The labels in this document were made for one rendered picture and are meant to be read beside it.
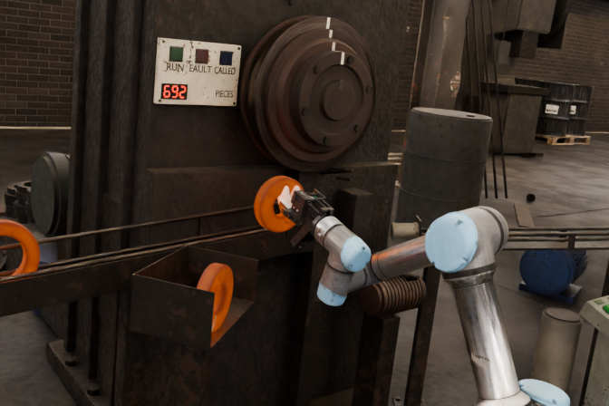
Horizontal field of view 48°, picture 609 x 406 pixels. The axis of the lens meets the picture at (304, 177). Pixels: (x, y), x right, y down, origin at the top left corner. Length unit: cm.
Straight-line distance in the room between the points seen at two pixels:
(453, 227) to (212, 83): 90
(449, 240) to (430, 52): 514
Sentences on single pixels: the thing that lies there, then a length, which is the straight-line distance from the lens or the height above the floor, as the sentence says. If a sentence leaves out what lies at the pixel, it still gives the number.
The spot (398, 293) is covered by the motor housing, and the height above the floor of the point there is 50.
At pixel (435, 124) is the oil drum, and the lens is 472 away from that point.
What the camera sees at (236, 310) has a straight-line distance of 173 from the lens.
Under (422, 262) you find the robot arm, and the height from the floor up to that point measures 78.
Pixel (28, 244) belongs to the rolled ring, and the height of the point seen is 72.
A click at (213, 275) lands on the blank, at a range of 155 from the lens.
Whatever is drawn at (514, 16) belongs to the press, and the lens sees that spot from 986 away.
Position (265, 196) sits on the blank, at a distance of 184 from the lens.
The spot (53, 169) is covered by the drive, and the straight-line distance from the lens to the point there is 307.
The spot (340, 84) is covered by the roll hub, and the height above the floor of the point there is 116.
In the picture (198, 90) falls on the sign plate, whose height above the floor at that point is 110.
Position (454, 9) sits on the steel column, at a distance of 632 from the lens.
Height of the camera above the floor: 128
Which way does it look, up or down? 11 degrees down
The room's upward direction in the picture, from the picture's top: 6 degrees clockwise
